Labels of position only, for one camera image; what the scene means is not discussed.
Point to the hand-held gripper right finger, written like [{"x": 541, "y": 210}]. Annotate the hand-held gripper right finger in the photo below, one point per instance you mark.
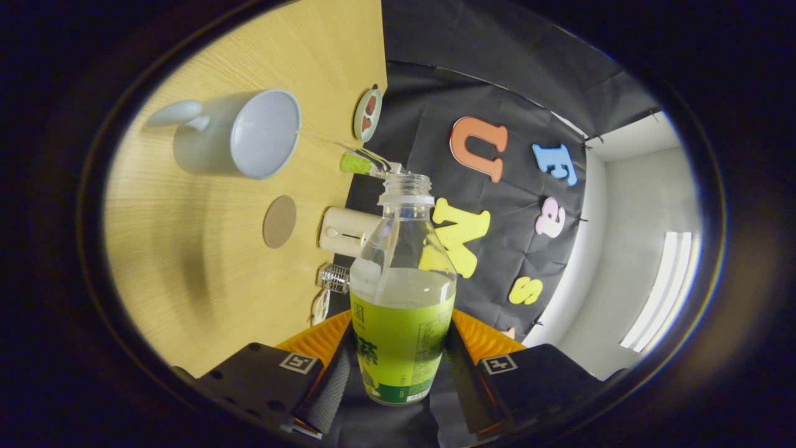
[{"x": 466, "y": 386}]

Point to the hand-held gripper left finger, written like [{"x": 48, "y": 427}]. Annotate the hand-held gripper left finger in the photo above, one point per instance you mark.
[{"x": 329, "y": 392}]

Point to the clear juice bottle green label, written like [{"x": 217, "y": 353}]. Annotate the clear juice bottle green label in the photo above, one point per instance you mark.
[{"x": 404, "y": 348}]

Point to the round brown coaster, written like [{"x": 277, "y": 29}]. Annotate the round brown coaster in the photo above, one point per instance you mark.
[{"x": 279, "y": 222}]

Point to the slim white and green bottle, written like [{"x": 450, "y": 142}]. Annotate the slim white and green bottle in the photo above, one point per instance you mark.
[{"x": 356, "y": 163}]

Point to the white divided dish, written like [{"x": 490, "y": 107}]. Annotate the white divided dish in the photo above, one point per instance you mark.
[{"x": 320, "y": 307}]

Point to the white toaster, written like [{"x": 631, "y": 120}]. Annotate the white toaster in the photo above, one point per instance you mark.
[{"x": 342, "y": 231}]

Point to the wooden table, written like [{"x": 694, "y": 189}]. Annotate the wooden table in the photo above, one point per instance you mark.
[{"x": 186, "y": 249}]

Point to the ceiling light panel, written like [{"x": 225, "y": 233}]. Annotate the ceiling light panel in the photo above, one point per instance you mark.
[{"x": 665, "y": 292}]

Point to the brown food piece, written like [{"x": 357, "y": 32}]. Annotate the brown food piece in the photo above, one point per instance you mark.
[
  {"x": 372, "y": 104},
  {"x": 367, "y": 123}
]

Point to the pale green plate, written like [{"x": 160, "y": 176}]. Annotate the pale green plate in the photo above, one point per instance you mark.
[{"x": 359, "y": 118}]

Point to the black backdrop cloth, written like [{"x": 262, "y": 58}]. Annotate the black backdrop cloth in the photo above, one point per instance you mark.
[{"x": 423, "y": 112}]

